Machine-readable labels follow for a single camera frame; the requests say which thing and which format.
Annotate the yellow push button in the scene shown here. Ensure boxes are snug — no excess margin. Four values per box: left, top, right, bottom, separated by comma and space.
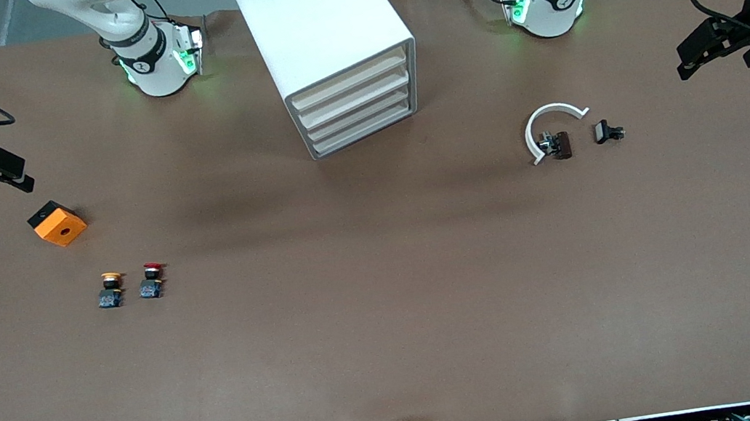
94, 269, 129, 312

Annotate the red push button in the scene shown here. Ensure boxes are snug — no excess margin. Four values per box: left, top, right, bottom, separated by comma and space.
136, 260, 171, 302

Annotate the orange block with hole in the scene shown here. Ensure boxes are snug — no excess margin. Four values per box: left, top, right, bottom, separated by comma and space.
25, 196, 90, 252

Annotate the small black clip part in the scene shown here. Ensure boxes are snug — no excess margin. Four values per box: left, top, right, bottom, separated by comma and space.
592, 118, 628, 146

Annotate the white curved plastic arc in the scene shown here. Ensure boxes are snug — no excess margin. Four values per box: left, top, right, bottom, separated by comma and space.
520, 98, 597, 167

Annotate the brown table cover mat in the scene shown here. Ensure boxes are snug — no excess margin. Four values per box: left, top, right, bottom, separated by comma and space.
0, 0, 750, 421

